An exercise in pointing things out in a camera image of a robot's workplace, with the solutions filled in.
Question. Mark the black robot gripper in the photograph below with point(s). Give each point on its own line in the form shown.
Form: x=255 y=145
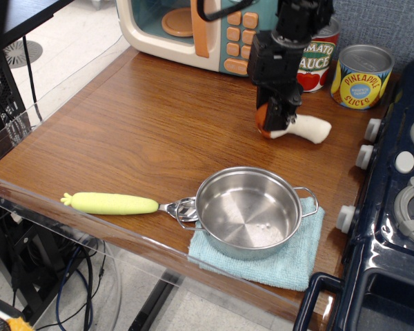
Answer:
x=272 y=67

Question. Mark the plush brown white mushroom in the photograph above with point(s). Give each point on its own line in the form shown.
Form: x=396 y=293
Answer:
x=305 y=126

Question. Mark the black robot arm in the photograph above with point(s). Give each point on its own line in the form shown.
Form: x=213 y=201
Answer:
x=301 y=21

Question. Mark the tomato sauce can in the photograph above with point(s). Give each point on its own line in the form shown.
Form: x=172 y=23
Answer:
x=316 y=59

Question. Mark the pineapple slices can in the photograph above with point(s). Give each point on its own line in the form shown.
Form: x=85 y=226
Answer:
x=361 y=76

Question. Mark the white stove knob middle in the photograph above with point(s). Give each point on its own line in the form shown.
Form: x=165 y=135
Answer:
x=364 y=156

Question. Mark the white stove knob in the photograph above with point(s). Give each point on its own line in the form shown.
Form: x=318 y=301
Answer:
x=372 y=129
x=345 y=218
x=364 y=156

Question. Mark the white stove knob upper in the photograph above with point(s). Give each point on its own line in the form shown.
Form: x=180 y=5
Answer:
x=372 y=129

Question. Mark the stainless steel pot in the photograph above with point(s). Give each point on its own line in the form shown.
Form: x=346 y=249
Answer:
x=246 y=213

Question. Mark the white stove knob lower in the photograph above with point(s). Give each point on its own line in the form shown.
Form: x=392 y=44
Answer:
x=345 y=218

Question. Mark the toy microwave teal cream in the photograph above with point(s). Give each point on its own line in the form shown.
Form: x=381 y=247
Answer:
x=174 y=31

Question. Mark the light blue cloth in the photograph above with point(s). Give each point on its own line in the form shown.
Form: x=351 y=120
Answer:
x=289 y=268

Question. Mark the dark blue toy stove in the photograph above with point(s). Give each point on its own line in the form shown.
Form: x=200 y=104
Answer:
x=376 y=289

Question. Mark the black side table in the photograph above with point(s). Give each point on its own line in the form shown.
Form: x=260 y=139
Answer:
x=23 y=16

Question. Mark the spoon with yellow handle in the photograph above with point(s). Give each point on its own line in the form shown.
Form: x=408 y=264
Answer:
x=121 y=204

